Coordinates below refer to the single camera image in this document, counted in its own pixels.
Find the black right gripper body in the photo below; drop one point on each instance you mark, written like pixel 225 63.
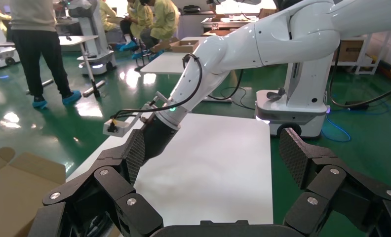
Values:
pixel 159 137

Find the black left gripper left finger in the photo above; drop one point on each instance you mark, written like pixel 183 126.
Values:
pixel 113 183

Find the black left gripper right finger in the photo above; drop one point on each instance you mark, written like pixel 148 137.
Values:
pixel 329 180

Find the brown cardboard storage box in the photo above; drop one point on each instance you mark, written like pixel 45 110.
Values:
pixel 15 196

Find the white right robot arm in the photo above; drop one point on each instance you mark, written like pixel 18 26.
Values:
pixel 280 36

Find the open flat cardboard box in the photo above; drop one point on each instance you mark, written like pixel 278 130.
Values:
pixel 159 45
pixel 182 49

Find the black controller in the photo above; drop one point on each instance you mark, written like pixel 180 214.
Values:
pixel 275 95

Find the seated person grey trousers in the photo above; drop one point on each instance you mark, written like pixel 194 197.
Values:
pixel 164 19

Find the seated person yellow coat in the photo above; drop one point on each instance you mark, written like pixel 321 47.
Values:
pixel 140 16

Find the white table with T-legs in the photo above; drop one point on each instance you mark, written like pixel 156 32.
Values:
pixel 81 39

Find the cluttered workbench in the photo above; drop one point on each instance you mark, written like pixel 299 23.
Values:
pixel 221 23

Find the small black object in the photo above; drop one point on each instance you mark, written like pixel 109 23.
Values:
pixel 69 38

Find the person beige sweater black trousers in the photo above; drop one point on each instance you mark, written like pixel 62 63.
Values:
pixel 35 49

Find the person yellow coat black trousers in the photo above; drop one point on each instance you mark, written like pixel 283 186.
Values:
pixel 1 19

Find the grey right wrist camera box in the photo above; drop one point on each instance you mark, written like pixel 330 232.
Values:
pixel 122 129

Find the white frame stand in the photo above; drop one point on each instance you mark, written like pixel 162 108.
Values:
pixel 369 63

